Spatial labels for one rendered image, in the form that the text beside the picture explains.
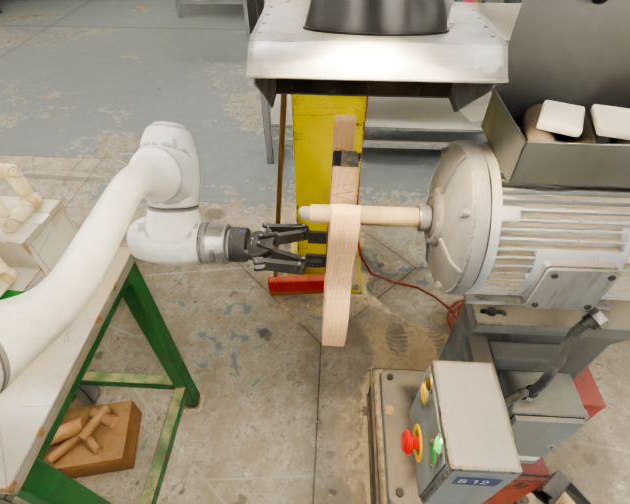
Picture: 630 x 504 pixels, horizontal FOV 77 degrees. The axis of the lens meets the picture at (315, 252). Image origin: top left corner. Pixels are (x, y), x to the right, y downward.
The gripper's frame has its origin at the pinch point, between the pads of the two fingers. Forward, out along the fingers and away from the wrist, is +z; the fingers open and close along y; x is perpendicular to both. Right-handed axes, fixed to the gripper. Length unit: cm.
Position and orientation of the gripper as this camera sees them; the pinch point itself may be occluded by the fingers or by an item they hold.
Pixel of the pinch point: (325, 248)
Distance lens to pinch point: 83.7
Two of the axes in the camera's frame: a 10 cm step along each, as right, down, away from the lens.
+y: -0.5, 6.5, -7.5
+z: 10.0, 0.5, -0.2
